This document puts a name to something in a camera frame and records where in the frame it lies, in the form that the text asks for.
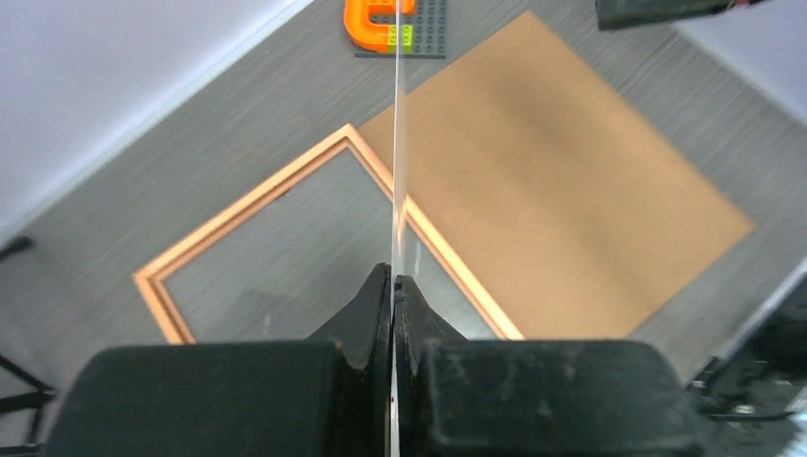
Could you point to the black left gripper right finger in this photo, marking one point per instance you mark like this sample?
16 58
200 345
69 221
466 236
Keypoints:
461 397

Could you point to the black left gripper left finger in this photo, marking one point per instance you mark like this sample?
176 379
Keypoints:
325 395

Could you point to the mountain landscape photo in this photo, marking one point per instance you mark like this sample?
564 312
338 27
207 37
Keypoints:
399 181

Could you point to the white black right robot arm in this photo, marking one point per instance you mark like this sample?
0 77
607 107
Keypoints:
626 14

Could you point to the brown cardboard backing board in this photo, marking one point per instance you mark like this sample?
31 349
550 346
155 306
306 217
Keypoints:
561 208

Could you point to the orange letter toy block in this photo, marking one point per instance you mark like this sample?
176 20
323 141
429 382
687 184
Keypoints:
362 31

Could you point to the grey building baseplate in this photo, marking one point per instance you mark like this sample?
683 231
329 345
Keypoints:
430 23

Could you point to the green building brick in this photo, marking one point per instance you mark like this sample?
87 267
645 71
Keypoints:
400 39

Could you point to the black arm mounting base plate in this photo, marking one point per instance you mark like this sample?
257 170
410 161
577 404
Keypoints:
762 380

